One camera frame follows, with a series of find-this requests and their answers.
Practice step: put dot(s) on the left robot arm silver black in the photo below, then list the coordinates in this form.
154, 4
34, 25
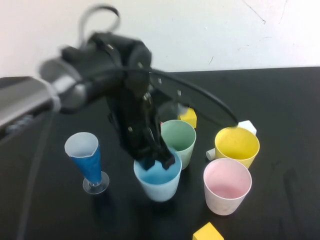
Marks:
65, 80

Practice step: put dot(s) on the blue paper conical measuring glass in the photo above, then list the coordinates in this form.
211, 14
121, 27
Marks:
88, 165

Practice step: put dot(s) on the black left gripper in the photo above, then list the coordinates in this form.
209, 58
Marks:
135, 120

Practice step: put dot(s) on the light blue plastic cup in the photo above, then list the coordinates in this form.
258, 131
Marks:
160, 187

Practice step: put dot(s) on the white green glue stick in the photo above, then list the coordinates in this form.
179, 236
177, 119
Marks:
210, 153

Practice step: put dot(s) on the pink plastic cup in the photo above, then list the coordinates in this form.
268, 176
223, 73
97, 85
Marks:
225, 200

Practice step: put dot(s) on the white cube block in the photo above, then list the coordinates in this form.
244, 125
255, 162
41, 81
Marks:
248, 126

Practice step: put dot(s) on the yellow plastic cup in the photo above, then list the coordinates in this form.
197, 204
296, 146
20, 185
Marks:
237, 145

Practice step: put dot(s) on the yellow cube block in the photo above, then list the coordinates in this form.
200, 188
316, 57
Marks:
207, 233
190, 117

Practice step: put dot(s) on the light green plastic cup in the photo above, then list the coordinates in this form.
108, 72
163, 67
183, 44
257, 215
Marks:
183, 140

